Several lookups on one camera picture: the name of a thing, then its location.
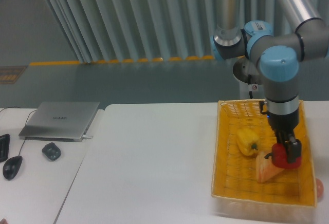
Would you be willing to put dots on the orange-red round fruit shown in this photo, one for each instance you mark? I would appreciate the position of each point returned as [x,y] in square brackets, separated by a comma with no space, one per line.
[320,188]

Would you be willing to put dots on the yellow woven basket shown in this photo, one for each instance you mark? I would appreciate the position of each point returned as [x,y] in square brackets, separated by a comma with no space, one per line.
[234,174]

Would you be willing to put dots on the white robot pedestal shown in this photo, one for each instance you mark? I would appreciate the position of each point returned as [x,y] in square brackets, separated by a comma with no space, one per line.
[250,84]

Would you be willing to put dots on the triangular bread piece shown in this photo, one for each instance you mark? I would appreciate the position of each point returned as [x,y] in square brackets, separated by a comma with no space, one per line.
[265,169]

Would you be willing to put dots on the grey folding partition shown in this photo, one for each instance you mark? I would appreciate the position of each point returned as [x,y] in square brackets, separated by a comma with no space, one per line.
[132,30]

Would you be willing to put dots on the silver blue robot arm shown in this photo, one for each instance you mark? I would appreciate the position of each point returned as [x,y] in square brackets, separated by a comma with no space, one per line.
[277,60]

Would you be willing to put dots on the yellow bell pepper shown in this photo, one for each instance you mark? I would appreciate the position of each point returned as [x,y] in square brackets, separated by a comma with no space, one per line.
[247,141]

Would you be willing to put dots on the small black device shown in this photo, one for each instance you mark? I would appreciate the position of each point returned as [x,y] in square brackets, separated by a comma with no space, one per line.
[51,151]

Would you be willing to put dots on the black computer mouse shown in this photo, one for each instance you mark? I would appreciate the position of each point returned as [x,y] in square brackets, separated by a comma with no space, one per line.
[12,167]

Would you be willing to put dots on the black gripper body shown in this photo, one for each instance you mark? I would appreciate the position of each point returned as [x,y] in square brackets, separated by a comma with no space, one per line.
[281,116]

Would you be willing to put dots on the red bell pepper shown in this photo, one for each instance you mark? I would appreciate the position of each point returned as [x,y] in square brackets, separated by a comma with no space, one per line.
[279,158]

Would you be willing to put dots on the silver laptop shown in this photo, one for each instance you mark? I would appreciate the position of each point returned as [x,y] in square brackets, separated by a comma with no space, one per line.
[60,121]

